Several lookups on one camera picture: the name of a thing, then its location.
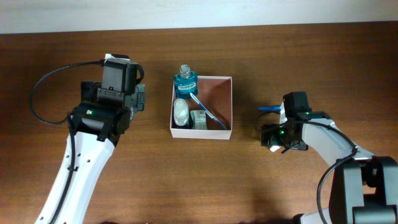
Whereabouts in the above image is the green toothpaste tube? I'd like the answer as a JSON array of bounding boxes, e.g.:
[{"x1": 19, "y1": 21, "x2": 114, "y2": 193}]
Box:
[{"x1": 269, "y1": 146, "x2": 280, "y2": 152}]

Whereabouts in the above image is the blue disposable razor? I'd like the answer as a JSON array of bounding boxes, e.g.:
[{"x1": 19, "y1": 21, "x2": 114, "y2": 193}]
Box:
[{"x1": 259, "y1": 106, "x2": 280, "y2": 113}]

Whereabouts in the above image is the teal mouthwash bottle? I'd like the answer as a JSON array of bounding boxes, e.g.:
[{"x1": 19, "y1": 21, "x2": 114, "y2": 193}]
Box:
[{"x1": 174, "y1": 65, "x2": 198, "y2": 99}]

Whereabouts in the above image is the blue white toothbrush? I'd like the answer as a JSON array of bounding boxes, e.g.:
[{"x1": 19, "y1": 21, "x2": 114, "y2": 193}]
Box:
[{"x1": 190, "y1": 93, "x2": 227, "y2": 130}]

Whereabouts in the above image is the green white soap packet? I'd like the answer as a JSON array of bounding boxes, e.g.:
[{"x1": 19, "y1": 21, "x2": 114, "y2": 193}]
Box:
[{"x1": 190, "y1": 110, "x2": 208, "y2": 130}]

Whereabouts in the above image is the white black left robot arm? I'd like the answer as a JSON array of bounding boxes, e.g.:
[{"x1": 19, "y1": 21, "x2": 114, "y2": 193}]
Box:
[{"x1": 36, "y1": 54, "x2": 145, "y2": 223}]

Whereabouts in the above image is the white square cardboard box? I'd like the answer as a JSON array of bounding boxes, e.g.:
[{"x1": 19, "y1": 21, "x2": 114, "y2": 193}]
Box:
[{"x1": 170, "y1": 76, "x2": 233, "y2": 140}]

